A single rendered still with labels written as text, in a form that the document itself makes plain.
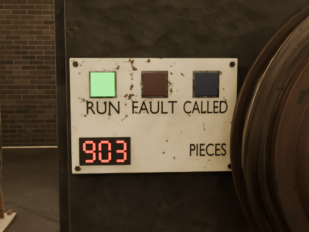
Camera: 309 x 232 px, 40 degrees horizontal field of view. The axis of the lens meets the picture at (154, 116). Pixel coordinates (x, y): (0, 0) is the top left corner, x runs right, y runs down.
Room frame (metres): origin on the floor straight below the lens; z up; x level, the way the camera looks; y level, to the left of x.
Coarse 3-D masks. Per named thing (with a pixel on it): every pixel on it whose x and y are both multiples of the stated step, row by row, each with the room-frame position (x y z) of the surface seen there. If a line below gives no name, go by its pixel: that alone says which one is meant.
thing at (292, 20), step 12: (300, 12) 0.60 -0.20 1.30; (288, 24) 0.60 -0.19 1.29; (276, 36) 0.60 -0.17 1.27; (264, 48) 0.60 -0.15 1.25; (252, 72) 0.60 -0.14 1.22; (240, 96) 0.60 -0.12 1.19; (240, 108) 0.60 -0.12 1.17; (240, 120) 0.60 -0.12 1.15; (240, 180) 0.60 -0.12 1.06; (240, 192) 0.60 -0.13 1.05; (240, 204) 0.61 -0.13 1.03
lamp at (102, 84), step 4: (92, 76) 0.65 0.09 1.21; (96, 76) 0.65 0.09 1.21; (100, 76) 0.65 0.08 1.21; (104, 76) 0.65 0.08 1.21; (108, 76) 0.65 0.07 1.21; (112, 76) 0.65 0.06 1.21; (92, 80) 0.65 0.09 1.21; (96, 80) 0.65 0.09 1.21; (100, 80) 0.65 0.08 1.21; (104, 80) 0.65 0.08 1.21; (108, 80) 0.65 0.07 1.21; (112, 80) 0.65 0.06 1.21; (92, 84) 0.65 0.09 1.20; (96, 84) 0.65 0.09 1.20; (100, 84) 0.65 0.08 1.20; (104, 84) 0.65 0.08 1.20; (108, 84) 0.65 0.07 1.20; (112, 84) 0.65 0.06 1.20; (92, 88) 0.65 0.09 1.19; (96, 88) 0.65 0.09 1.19; (100, 88) 0.65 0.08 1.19; (104, 88) 0.65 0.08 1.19; (108, 88) 0.65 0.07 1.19; (112, 88) 0.65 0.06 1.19; (92, 92) 0.65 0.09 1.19; (96, 92) 0.65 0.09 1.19; (100, 92) 0.65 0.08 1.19; (104, 92) 0.65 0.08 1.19; (108, 92) 0.65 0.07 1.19; (112, 92) 0.65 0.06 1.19
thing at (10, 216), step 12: (0, 120) 3.31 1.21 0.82; (0, 132) 3.29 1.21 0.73; (0, 144) 3.29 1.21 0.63; (0, 156) 3.29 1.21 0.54; (0, 168) 3.28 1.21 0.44; (0, 180) 3.27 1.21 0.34; (0, 192) 3.27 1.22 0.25; (0, 204) 3.28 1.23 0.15; (0, 216) 3.29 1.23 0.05; (12, 216) 3.34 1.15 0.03; (0, 228) 3.08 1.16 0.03
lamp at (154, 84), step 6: (144, 78) 0.65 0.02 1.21; (150, 78) 0.65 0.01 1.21; (156, 78) 0.65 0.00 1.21; (162, 78) 0.66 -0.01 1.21; (144, 84) 0.65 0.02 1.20; (150, 84) 0.65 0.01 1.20; (156, 84) 0.65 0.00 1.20; (162, 84) 0.66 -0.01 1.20; (144, 90) 0.65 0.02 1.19; (150, 90) 0.65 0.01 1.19; (156, 90) 0.65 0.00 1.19; (162, 90) 0.66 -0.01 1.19
